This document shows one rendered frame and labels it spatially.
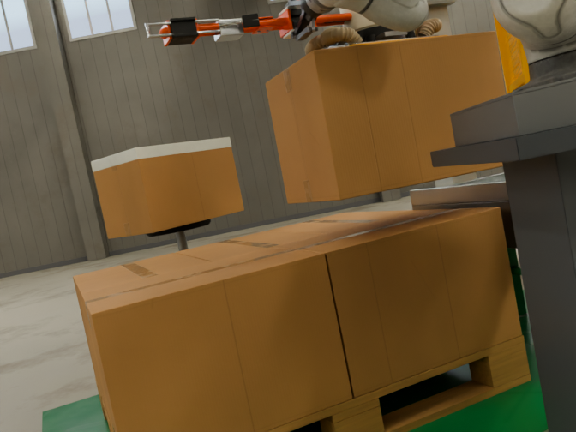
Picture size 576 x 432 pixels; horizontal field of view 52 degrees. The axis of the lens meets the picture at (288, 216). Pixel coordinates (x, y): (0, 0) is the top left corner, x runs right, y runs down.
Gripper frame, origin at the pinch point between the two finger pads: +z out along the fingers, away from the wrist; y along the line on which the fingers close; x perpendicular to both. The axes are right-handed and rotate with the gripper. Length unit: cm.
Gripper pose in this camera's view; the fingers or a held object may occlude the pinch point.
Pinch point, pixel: (289, 22)
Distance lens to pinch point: 180.0
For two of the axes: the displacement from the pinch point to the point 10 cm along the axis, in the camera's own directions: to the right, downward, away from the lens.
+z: -3.8, 0.2, 9.3
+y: 2.0, 9.8, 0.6
